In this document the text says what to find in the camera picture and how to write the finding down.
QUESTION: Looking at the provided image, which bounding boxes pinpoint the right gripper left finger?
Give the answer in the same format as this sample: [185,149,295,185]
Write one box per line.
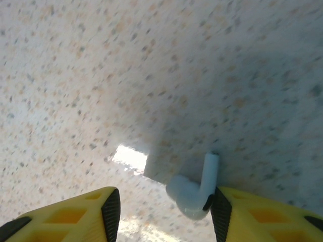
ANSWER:
[0,186,121,242]

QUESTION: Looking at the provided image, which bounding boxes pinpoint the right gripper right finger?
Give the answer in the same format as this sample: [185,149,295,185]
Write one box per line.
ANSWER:
[210,186,323,242]

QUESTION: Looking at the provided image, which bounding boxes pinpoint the white wireless earbud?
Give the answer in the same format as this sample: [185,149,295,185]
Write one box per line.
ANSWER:
[165,151,221,220]

